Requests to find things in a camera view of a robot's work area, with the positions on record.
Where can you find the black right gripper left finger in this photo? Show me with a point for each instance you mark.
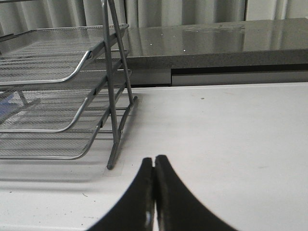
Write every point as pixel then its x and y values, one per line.
pixel 134 211

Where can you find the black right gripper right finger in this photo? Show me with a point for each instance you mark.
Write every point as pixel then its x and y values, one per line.
pixel 178 209

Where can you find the mesh tray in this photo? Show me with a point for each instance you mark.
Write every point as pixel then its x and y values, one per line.
pixel 51 55
pixel 57 107
pixel 47 146

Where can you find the grey stone counter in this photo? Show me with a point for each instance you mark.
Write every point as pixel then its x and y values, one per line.
pixel 247 43

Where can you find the grey pleated curtain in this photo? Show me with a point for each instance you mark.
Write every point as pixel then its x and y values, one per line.
pixel 17 17

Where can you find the grey metal rack frame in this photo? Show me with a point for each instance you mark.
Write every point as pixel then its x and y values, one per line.
pixel 108 6

